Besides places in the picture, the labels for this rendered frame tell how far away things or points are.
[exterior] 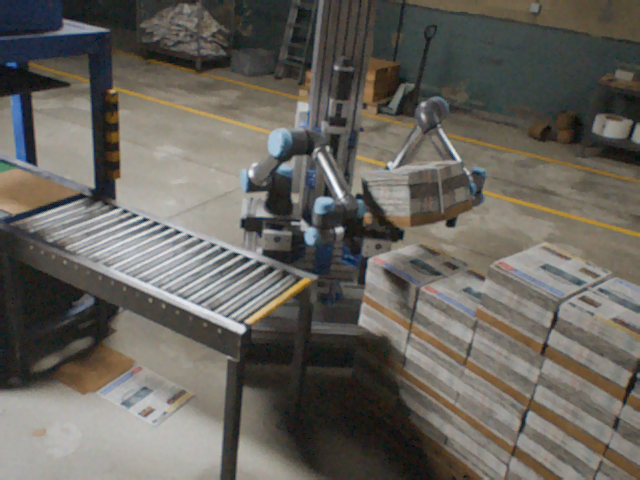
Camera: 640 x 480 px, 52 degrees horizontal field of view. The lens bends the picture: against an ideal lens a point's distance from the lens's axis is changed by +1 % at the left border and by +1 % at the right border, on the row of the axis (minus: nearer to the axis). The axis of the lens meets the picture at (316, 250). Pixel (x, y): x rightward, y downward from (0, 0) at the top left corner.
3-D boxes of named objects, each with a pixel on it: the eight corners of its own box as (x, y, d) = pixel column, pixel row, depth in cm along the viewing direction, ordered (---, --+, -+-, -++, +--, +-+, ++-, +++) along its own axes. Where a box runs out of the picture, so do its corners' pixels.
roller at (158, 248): (191, 243, 296) (191, 233, 294) (113, 281, 259) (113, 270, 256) (182, 240, 298) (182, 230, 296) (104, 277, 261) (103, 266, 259)
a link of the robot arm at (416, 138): (369, 186, 333) (424, 95, 303) (381, 178, 345) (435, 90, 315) (388, 199, 331) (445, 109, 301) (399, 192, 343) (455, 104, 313)
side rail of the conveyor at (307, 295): (316, 300, 276) (319, 276, 271) (310, 305, 272) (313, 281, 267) (89, 211, 331) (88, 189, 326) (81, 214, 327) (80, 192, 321)
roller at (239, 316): (299, 285, 272) (301, 275, 270) (232, 334, 235) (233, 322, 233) (289, 281, 274) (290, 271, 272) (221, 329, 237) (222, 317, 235)
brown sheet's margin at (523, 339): (529, 291, 271) (532, 282, 270) (594, 324, 253) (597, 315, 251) (473, 316, 248) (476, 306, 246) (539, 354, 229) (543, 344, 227)
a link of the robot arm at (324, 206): (336, 194, 261) (332, 219, 266) (311, 196, 255) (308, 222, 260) (346, 202, 255) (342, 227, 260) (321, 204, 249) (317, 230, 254)
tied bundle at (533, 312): (529, 292, 272) (543, 243, 262) (594, 326, 253) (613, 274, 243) (473, 317, 249) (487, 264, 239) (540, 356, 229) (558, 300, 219)
